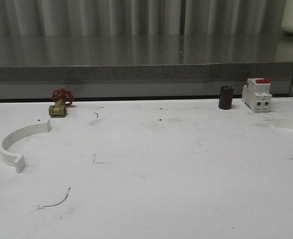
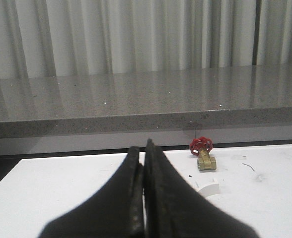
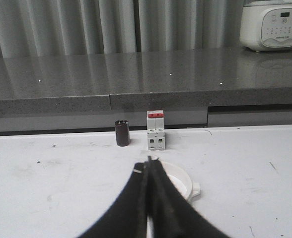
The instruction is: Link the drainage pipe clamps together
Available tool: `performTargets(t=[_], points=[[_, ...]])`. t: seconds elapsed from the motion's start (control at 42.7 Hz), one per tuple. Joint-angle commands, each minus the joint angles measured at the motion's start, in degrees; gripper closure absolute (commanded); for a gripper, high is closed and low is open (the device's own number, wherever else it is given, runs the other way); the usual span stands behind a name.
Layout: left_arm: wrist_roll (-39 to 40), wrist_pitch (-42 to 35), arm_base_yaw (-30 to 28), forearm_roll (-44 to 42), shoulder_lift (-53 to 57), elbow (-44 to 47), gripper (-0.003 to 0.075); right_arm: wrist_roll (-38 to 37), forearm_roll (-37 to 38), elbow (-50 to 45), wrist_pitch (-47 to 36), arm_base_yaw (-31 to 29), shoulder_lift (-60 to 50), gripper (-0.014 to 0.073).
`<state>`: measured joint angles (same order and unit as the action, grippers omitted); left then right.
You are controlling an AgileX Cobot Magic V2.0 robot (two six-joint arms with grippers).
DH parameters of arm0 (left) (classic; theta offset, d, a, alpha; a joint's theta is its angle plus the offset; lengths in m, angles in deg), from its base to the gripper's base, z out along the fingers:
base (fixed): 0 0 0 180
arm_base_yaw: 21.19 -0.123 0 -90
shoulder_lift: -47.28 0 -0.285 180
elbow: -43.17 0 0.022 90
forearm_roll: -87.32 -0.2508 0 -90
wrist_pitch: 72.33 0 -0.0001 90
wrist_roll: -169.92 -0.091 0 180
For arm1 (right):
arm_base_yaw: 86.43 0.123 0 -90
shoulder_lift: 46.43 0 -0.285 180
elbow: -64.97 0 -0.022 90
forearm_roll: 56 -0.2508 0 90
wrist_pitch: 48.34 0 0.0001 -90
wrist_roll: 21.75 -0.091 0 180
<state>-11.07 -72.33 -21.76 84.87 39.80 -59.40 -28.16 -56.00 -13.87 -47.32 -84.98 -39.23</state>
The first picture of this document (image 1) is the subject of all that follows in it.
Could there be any grey stone counter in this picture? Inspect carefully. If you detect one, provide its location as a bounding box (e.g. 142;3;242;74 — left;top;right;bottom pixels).
0;33;293;102

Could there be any white circuit breaker red switch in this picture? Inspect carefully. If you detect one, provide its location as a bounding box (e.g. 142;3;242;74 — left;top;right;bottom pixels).
242;78;272;113

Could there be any dark brown cylinder coupling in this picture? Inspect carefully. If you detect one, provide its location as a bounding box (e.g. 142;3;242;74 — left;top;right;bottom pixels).
218;86;234;110

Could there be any brass valve red handwheel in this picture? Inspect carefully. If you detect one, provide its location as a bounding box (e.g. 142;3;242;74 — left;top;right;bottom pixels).
48;88;74;117

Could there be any white half-ring pipe clamp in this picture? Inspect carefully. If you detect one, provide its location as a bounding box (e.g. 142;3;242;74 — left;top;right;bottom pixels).
0;119;51;173

